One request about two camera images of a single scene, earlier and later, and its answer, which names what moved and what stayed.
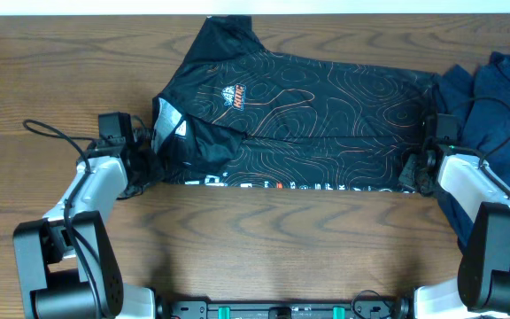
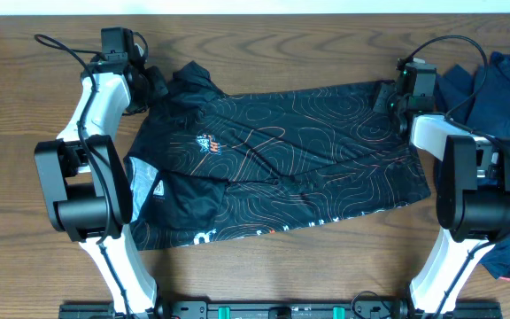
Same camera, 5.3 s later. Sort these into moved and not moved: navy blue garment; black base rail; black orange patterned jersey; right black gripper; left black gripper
Moved: left black gripper; black orange patterned jersey; right black gripper
Not moved: black base rail; navy blue garment
